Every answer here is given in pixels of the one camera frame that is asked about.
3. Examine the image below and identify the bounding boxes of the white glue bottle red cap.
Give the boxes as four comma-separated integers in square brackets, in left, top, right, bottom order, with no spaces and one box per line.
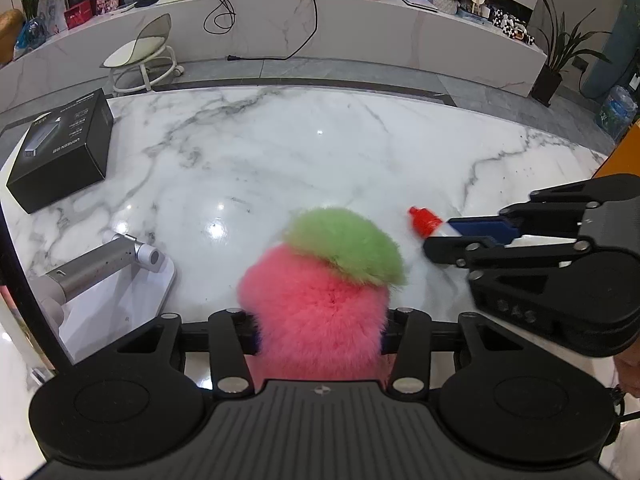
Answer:
[407,204,572,249]

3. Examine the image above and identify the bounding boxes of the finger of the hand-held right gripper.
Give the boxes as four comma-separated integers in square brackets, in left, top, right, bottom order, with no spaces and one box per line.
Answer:
[448,173,640,245]
[423,236,602,270]

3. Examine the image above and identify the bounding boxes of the blue water jug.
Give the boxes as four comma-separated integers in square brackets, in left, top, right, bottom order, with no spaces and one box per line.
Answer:
[594,84,639,141]

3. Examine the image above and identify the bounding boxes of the black white checkered toy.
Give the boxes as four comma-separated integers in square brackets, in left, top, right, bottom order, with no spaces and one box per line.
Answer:
[487,4,537,47]

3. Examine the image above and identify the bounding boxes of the pink fluffy plush green top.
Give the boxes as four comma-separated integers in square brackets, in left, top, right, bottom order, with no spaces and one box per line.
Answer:
[237,206,407,387]

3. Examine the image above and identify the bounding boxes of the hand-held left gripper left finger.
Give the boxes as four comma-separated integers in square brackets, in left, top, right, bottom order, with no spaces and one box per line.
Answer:
[117,310,261,398]

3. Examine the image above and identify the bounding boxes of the potted long-leaf plant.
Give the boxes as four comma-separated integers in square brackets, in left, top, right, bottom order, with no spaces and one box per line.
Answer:
[529,0,614,109]

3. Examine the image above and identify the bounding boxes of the silver and white phone stand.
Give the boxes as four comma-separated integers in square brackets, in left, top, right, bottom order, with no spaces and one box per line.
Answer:
[32,232,177,352]

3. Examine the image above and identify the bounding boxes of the white swivel chair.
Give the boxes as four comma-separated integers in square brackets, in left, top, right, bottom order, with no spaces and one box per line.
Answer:
[102,13,184,97]

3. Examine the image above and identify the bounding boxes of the long black power cable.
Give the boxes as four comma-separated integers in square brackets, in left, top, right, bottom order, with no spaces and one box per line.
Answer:
[227,0,319,64]

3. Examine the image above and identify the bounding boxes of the person's right hand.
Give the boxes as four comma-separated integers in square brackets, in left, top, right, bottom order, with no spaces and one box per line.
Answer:
[612,332,640,402]

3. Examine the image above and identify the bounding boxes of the orange storage box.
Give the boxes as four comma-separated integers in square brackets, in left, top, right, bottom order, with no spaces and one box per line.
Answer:
[592,119,640,181]

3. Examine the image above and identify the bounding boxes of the black product box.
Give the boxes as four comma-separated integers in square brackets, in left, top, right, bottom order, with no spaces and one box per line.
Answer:
[5,87,115,215]

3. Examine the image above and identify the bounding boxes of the red photo frames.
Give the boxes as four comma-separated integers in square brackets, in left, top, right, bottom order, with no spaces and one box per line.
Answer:
[63,0,121,29]

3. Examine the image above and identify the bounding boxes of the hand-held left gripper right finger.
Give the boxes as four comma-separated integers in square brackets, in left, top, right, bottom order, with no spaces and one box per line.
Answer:
[382,310,523,398]

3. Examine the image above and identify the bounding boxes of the looped black cable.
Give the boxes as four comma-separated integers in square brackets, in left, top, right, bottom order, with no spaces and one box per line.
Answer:
[202,0,239,34]

